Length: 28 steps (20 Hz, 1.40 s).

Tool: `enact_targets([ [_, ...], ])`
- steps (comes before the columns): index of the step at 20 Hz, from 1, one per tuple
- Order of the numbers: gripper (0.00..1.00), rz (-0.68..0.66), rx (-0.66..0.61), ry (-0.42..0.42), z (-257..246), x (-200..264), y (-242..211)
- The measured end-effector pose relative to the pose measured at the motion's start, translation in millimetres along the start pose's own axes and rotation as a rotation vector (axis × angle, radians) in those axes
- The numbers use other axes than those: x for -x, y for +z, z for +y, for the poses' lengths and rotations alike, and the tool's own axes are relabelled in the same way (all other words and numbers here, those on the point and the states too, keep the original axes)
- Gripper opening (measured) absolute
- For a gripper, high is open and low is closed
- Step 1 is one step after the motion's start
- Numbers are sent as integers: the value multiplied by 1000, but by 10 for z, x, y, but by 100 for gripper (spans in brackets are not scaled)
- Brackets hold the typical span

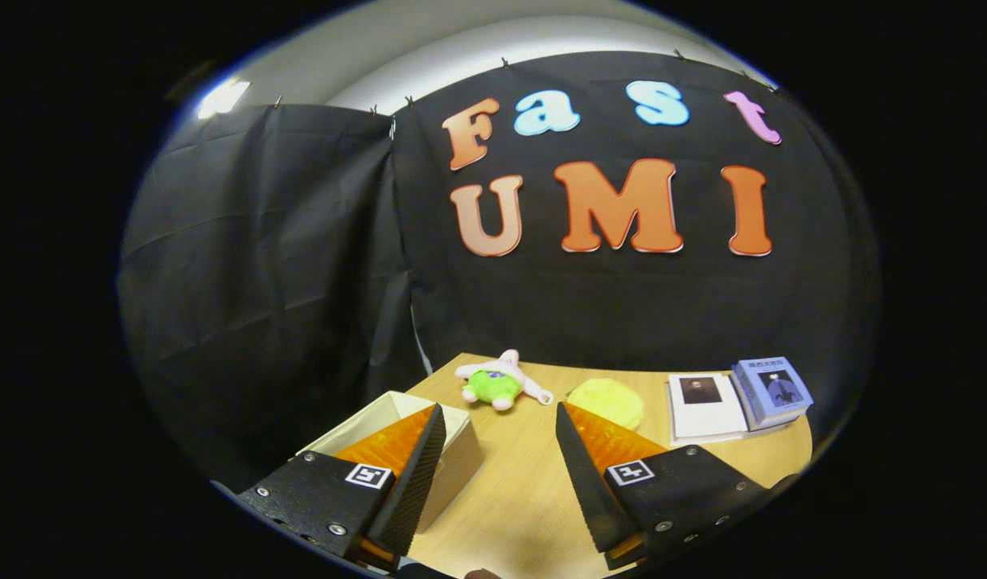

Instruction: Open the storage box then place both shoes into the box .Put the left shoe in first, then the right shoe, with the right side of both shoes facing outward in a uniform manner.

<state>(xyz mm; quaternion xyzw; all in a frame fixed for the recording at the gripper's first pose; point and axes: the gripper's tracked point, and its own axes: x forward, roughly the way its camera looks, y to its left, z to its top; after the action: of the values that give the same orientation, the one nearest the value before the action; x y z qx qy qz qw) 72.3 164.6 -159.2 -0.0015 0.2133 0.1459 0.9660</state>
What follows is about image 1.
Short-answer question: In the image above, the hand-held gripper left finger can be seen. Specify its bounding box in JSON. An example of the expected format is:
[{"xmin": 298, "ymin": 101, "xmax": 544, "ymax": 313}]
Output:
[{"xmin": 236, "ymin": 404, "xmax": 447, "ymax": 570}]

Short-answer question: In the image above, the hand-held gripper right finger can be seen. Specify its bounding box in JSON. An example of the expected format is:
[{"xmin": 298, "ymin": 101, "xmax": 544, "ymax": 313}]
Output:
[{"xmin": 555, "ymin": 402, "xmax": 775, "ymax": 570}]

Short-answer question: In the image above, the beige fabric storage box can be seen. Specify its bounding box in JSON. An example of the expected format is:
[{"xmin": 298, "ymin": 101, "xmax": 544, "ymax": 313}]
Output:
[{"xmin": 296, "ymin": 391, "xmax": 486, "ymax": 533}]

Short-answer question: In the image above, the yellow plush ball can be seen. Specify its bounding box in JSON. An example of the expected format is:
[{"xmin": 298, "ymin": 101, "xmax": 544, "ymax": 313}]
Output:
[{"xmin": 565, "ymin": 378, "xmax": 645, "ymax": 431}]

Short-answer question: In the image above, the green and pink plush toy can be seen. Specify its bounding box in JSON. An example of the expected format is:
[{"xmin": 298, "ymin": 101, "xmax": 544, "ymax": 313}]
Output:
[{"xmin": 454, "ymin": 349, "xmax": 554, "ymax": 412}]

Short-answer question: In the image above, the white book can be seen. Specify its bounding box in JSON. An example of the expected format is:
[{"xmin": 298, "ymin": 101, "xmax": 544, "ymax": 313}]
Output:
[{"xmin": 667, "ymin": 372, "xmax": 751, "ymax": 447}]

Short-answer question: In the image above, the blue book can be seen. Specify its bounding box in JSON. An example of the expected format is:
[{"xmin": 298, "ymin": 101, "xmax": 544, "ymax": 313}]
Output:
[{"xmin": 731, "ymin": 356, "xmax": 814, "ymax": 431}]

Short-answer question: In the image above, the black backdrop cloth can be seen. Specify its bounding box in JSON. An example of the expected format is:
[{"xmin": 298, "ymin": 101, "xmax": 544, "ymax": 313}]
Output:
[{"xmin": 117, "ymin": 51, "xmax": 880, "ymax": 491}]

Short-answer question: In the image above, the small ceiling light panel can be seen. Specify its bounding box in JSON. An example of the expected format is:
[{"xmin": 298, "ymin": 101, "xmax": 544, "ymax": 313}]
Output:
[{"xmin": 197, "ymin": 79, "xmax": 251, "ymax": 121}]

